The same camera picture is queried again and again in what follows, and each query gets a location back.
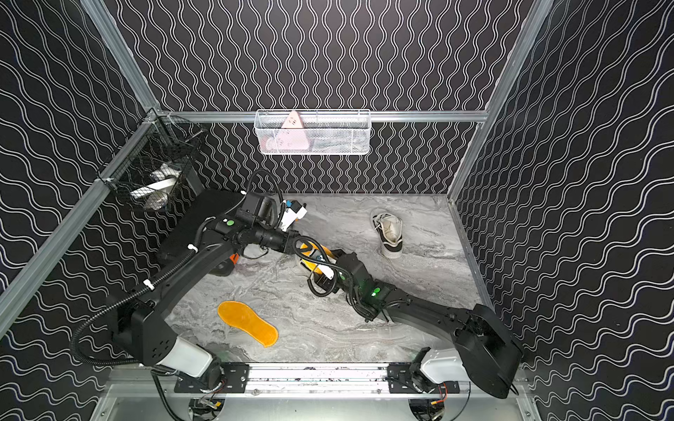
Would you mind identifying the black white sneaker with laces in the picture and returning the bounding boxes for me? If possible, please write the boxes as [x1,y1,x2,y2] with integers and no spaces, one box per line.
[298,243,335,285]

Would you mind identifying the orange insole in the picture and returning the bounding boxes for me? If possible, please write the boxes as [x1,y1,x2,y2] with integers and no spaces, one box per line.
[217,301,279,347]
[299,243,336,273]

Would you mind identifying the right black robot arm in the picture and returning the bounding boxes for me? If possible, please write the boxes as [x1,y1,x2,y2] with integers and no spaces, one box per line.
[335,250,525,399]

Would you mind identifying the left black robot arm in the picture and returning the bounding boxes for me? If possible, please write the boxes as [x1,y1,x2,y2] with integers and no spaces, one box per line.
[106,217,299,389]

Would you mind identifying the black plastic tool case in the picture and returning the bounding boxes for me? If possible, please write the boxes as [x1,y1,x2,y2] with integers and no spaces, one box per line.
[157,189,245,268]

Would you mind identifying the pink triangular item in basket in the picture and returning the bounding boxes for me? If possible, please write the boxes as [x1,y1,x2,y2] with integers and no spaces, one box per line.
[272,111,310,152]

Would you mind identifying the white items in black basket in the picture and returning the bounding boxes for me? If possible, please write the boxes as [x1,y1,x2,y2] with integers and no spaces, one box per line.
[130,163,182,211]

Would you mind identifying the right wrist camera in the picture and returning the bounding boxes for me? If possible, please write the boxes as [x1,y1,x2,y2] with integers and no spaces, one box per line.
[305,261,335,280]

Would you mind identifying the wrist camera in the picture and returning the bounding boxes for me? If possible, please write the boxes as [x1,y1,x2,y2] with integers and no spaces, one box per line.
[236,192,279,227]
[305,261,335,280]

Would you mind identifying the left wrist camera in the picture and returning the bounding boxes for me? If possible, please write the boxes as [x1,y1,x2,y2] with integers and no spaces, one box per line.
[236,192,279,227]

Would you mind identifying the white wire wall basket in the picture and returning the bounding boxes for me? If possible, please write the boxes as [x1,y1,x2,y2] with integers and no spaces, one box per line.
[254,109,372,156]

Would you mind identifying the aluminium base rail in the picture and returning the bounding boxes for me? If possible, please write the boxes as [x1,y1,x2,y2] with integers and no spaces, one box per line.
[104,361,533,399]

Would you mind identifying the black wire corner basket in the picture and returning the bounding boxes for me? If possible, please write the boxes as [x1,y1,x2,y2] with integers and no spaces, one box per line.
[99,110,206,213]

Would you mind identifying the left corrugated black cable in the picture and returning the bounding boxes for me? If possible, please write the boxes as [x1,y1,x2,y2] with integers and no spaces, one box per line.
[69,246,201,368]

